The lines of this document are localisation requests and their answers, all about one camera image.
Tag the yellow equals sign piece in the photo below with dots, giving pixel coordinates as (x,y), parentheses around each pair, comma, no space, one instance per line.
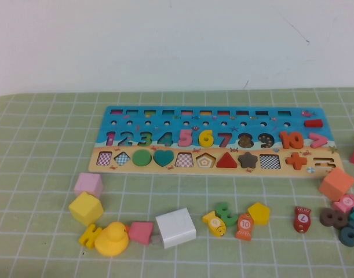
(88,236)

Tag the orange cube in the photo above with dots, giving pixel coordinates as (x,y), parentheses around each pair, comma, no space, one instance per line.
(336,182)

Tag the green number three piece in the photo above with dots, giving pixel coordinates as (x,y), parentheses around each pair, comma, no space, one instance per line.
(230,221)

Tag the pink greater-than sign piece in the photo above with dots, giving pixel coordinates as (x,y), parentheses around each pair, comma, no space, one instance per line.
(321,140)

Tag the pink fish number five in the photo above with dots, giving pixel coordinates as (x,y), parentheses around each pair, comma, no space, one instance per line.
(340,205)

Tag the red triangle piece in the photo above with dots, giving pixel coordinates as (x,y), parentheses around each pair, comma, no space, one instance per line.
(227,162)

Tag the orange fish number ten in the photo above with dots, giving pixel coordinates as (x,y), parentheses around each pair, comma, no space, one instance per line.
(244,224)

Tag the pink number five piece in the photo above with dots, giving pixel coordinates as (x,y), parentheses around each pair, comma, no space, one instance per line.
(186,138)

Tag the blue-grey number nine piece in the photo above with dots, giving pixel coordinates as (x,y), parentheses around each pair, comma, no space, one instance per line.
(343,239)

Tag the teal heart piece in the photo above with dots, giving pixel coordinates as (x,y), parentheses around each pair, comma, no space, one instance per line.
(164,157)

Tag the pink trapezoid piece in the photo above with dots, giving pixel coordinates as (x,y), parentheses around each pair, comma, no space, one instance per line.
(140,233)

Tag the yellow cube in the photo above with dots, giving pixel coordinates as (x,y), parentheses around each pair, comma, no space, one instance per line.
(85,208)

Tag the yellow pentagon piece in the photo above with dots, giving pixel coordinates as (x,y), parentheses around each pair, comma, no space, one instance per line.
(259,212)

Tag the brown number eight piece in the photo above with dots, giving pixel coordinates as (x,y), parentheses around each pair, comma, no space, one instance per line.
(323,220)

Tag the green checked tablecloth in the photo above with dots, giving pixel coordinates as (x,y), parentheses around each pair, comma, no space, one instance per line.
(252,255)

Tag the yellow fish number nine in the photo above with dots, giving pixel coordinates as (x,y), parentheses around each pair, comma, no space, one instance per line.
(214,223)

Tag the red minus sign piece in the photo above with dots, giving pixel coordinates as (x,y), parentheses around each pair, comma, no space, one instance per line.
(313,123)

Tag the yellow rubber duck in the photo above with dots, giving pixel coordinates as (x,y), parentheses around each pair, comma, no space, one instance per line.
(110,243)

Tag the white USB charger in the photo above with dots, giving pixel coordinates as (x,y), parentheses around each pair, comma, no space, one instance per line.
(176,228)

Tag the light pink cube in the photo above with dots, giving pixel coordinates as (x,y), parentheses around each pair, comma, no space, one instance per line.
(88,184)

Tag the colourful wooden puzzle board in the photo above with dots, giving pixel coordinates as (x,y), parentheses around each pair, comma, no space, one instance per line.
(253,128)

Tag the yellow number six piece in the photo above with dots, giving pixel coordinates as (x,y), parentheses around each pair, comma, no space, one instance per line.
(205,142)

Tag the green circle piece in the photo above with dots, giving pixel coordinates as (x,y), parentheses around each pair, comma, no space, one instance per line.
(142,158)

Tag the red fish number seven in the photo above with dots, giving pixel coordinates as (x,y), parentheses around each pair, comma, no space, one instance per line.
(302,220)

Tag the brown star piece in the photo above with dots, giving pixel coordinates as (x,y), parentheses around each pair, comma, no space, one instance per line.
(248,160)

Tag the orange number ten piece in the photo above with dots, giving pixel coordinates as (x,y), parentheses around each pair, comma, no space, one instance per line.
(284,140)

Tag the orange plus sign piece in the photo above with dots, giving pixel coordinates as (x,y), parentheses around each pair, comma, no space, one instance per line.
(297,161)

